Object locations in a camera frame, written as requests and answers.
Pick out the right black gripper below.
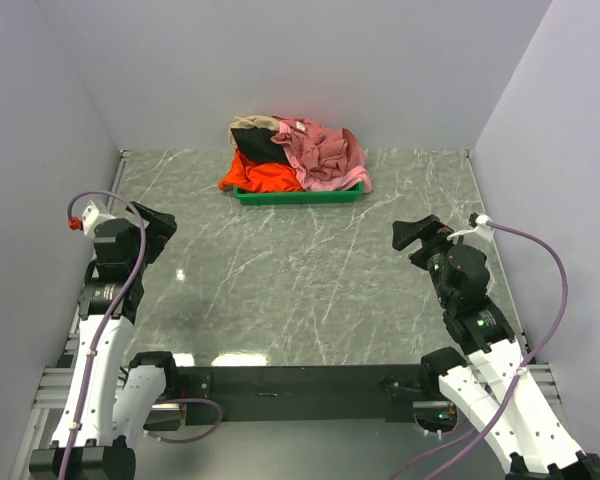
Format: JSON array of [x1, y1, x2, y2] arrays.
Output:
[[391, 213, 459, 307]]

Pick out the dusty rose t shirt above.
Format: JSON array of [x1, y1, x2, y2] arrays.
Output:
[[271, 117, 367, 190]]

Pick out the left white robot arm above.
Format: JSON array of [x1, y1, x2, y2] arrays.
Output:
[[29, 202, 180, 479]]

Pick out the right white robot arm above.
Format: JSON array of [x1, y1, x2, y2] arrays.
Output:
[[392, 214, 600, 479]]

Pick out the green plastic tray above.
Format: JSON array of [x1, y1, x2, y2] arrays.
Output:
[[233, 182, 364, 206]]

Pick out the light pink t shirt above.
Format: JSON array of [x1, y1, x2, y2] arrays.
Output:
[[284, 148, 373, 194]]

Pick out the orange t shirt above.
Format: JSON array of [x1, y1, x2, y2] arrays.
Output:
[[218, 149, 303, 193]]

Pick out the black t shirt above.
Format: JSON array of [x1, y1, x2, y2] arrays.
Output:
[[230, 127, 289, 165]]

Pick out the beige t shirt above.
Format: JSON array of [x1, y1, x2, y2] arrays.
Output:
[[228, 115, 280, 147]]

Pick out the black base crossbar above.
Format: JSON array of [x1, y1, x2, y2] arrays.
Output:
[[176, 364, 443, 422]]

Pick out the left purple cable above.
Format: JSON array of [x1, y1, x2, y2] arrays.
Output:
[[54, 189, 224, 480]]

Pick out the purple cable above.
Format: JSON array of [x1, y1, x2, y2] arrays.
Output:
[[54, 189, 224, 480], [387, 222, 569, 480]]

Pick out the aluminium frame rail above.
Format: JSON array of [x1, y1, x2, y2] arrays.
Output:
[[32, 149, 131, 411]]

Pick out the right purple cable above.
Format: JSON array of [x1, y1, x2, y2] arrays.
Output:
[[387, 222, 569, 480]]

